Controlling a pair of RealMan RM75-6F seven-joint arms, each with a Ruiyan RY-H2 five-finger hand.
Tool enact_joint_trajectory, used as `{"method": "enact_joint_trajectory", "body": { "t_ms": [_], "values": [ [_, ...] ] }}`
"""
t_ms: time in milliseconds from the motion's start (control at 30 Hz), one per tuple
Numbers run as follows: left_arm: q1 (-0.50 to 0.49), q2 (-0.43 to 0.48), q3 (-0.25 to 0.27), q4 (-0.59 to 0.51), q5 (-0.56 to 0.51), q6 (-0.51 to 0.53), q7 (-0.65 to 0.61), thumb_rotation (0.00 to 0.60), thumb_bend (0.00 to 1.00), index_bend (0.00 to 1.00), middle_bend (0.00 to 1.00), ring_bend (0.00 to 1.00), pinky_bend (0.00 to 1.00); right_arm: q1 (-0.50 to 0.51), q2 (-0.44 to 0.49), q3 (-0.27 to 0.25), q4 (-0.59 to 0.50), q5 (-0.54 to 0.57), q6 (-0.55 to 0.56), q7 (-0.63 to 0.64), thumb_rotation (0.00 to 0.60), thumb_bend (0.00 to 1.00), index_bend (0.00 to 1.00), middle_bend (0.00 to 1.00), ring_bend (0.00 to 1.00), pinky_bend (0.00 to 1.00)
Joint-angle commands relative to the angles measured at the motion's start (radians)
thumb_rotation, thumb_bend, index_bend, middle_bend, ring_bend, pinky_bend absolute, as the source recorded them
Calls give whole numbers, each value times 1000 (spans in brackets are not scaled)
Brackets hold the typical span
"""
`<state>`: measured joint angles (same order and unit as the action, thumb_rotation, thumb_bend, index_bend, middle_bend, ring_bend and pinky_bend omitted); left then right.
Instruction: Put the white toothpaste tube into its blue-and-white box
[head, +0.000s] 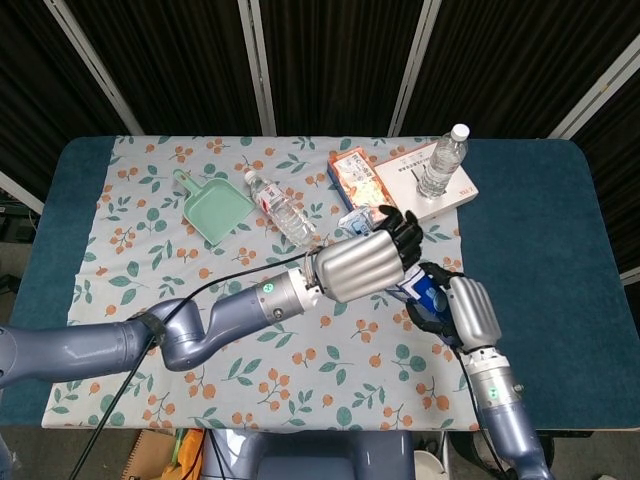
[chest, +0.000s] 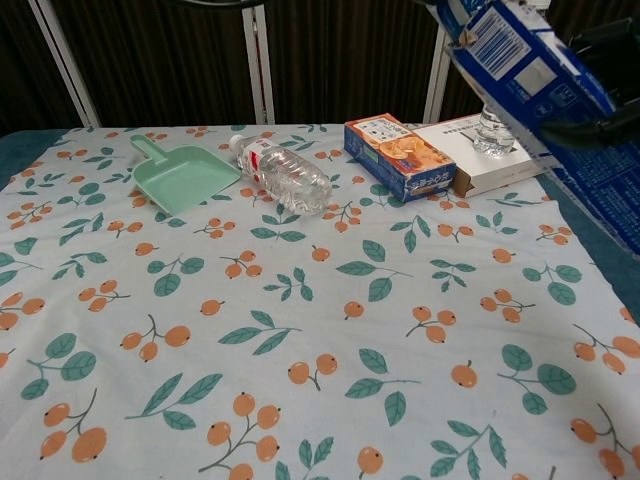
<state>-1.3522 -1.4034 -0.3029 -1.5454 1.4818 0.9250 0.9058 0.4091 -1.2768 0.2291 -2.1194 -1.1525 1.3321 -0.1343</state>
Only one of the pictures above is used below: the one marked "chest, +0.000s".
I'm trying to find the floral orange-fruit tablecloth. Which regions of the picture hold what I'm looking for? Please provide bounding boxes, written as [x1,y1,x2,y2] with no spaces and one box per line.
[0,122,640,480]

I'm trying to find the orange snack box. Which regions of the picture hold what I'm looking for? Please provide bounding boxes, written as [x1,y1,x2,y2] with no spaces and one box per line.
[343,115,457,203]

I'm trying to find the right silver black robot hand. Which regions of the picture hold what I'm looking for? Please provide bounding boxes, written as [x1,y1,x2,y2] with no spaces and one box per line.
[537,17,640,149]

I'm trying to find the red-label clear water bottle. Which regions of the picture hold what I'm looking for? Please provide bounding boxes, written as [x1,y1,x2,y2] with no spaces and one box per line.
[229,133,334,216]

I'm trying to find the mint green plastic dustpan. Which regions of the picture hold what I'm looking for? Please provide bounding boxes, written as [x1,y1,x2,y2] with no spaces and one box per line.
[129,133,242,217]

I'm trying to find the white partition frame post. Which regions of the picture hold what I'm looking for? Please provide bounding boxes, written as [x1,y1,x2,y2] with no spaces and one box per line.
[241,0,276,125]
[32,0,101,129]
[423,0,467,124]

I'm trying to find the blue toothpaste box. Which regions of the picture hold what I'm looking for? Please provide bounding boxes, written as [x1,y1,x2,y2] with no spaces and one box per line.
[432,0,640,264]

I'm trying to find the white flat cardboard box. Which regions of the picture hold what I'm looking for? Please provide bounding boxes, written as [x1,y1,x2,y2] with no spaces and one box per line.
[412,113,546,197]

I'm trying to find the white-cap clear water bottle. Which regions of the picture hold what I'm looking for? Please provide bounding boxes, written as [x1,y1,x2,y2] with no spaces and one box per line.
[472,102,516,159]

